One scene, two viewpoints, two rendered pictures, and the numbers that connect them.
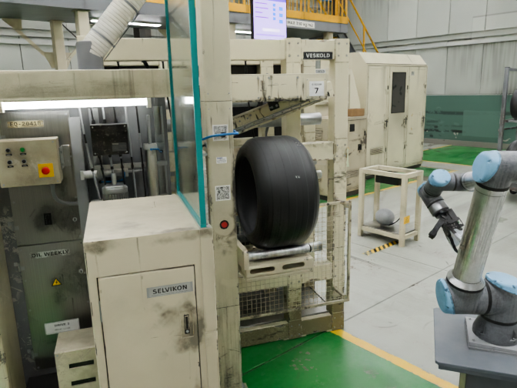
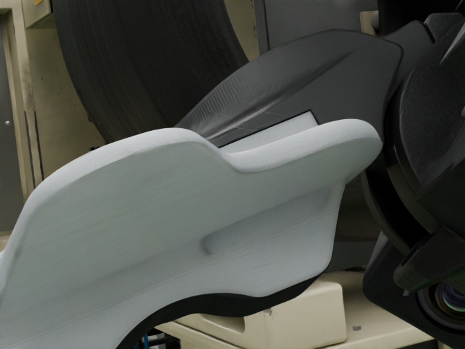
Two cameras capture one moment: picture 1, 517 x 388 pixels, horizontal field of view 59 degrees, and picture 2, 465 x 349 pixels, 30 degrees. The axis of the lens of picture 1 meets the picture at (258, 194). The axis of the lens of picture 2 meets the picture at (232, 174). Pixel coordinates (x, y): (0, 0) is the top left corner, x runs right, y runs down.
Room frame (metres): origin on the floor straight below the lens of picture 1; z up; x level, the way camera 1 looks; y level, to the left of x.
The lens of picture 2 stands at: (2.05, -1.07, 1.03)
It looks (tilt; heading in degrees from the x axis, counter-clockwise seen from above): 3 degrees down; 82
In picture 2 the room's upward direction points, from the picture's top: 6 degrees counter-clockwise
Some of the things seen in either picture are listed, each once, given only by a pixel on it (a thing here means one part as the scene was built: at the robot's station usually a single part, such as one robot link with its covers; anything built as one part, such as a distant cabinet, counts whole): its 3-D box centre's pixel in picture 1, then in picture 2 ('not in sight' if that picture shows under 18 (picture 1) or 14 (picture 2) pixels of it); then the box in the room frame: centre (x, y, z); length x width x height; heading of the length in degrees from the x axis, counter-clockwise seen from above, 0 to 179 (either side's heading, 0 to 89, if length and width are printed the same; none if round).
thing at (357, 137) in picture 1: (335, 156); not in sight; (7.22, -1.25, 0.62); 0.91 x 0.58 x 1.25; 130
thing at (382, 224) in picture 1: (389, 204); not in sight; (4.98, -1.48, 0.40); 0.60 x 0.35 x 0.80; 40
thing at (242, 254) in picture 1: (235, 248); not in sight; (2.25, 0.12, 0.90); 0.40 x 0.03 x 0.10; 18
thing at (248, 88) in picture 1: (269, 88); not in sight; (2.62, -0.08, 1.71); 0.61 x 0.25 x 0.15; 108
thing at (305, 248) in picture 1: (278, 252); not in sight; (2.17, -0.09, 0.90); 0.35 x 0.05 x 0.05; 108
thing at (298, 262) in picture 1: (277, 264); (228, 298); (2.17, -0.09, 0.83); 0.36 x 0.09 x 0.06; 108
